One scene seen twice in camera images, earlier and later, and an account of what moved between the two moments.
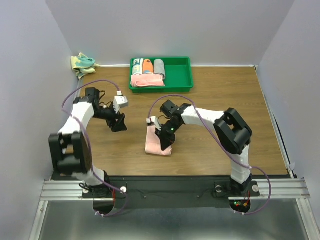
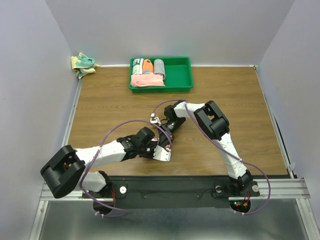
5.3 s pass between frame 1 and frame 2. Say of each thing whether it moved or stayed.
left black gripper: moved
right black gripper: stayed
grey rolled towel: stayed
